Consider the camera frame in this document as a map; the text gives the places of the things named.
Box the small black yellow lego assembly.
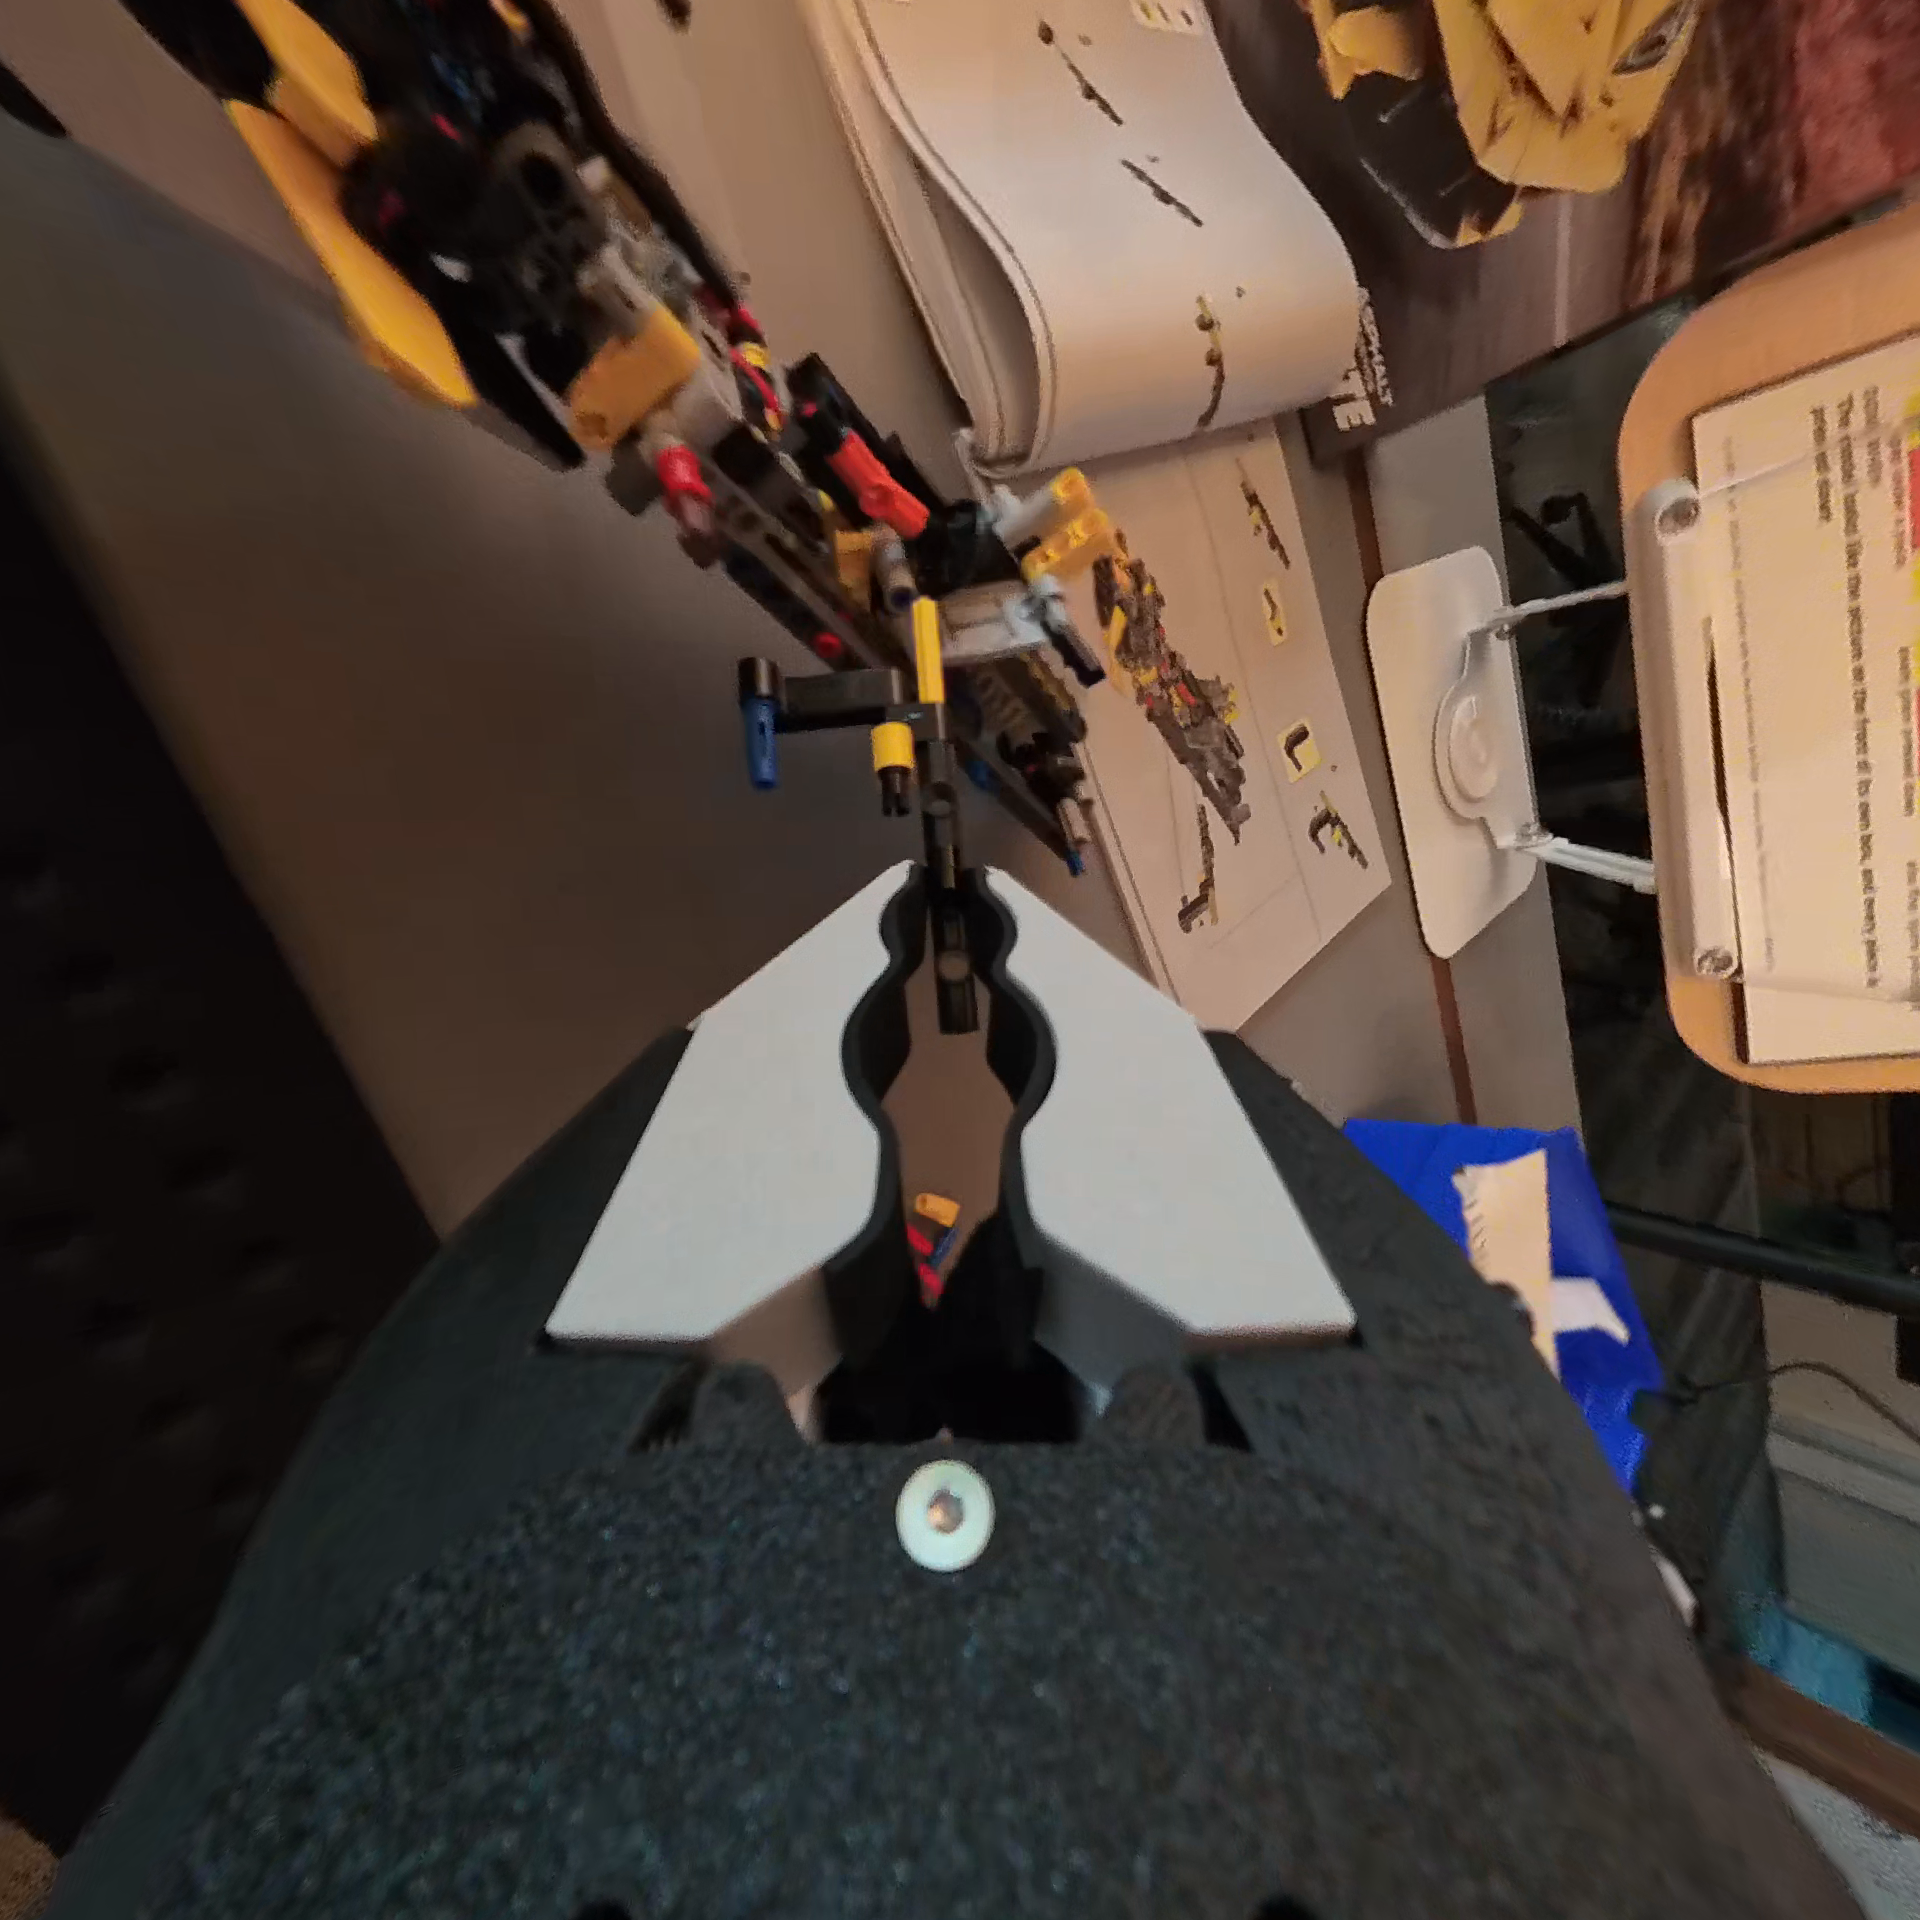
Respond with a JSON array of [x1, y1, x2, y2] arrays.
[[735, 595, 997, 1040]]

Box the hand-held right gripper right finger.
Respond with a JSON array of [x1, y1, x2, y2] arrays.
[[974, 865, 1362, 1390]]

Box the blue plastic bin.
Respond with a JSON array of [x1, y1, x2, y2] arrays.
[[1338, 1113, 1670, 1497]]

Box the partly built lego car chassis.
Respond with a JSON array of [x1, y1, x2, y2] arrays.
[[121, 0, 1123, 882]]

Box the white paper bags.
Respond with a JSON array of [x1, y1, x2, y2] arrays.
[[1447, 1146, 1640, 1378]]

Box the lego instruction booklet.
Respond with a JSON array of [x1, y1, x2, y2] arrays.
[[794, 0, 1399, 1017]]

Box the black cable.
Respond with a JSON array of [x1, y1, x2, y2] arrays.
[[1634, 1353, 1920, 1506]]

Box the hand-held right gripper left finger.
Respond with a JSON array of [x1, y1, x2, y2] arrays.
[[544, 862, 921, 1347]]

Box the lego set cardboard box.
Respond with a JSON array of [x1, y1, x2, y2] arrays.
[[1201, 0, 1920, 470]]

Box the black metal frame bar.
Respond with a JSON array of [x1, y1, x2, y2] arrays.
[[1597, 1196, 1920, 1310]]

